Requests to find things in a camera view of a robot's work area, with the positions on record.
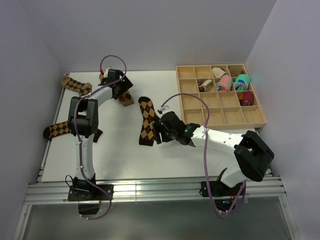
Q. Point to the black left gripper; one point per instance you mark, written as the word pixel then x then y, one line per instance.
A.
pixel 126 85

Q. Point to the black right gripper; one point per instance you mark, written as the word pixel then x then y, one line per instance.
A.
pixel 159 127

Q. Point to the tan orange argyle sock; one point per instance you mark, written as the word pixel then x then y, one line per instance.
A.
pixel 126 98

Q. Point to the dark brown tan argyle sock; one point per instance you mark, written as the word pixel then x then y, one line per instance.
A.
pixel 149 116

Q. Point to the brown tan striped sock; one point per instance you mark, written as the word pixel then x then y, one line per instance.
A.
pixel 205 85

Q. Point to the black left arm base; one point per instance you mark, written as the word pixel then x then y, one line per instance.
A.
pixel 88 195

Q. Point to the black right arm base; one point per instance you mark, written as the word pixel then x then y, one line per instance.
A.
pixel 219 190

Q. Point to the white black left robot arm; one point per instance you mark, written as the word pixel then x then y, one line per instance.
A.
pixel 83 119

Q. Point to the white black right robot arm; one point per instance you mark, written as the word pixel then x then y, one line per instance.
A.
pixel 253 156

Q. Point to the wooden compartment organizer box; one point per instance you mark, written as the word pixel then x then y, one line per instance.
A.
pixel 220 110

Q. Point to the pink rolled sock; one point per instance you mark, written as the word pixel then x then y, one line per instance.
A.
pixel 224 84

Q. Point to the cream rolled sock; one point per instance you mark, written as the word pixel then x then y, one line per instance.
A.
pixel 218 72

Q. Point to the brown yellow argyle sock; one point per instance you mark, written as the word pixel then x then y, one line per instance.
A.
pixel 62 128

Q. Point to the maroon rolled sock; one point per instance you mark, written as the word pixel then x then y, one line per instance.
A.
pixel 246 98

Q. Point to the teal rolled sock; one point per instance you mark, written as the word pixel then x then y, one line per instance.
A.
pixel 242 82

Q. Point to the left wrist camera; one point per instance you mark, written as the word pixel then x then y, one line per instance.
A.
pixel 108 72

